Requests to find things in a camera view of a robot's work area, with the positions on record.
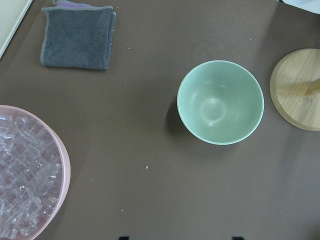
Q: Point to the wooden cup tree stand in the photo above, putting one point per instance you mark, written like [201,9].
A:
[295,88]

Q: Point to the grey folded cloth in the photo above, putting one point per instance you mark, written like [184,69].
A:
[78,35]

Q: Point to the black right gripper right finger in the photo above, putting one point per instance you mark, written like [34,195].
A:
[237,238]

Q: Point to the pink bowl of ice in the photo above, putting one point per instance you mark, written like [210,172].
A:
[35,174]

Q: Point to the mint green bowl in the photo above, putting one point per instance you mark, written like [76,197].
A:
[220,102]

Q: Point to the cream rabbit tray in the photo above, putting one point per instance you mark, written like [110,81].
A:
[12,13]

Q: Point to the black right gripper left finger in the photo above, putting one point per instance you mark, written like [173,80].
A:
[124,238]

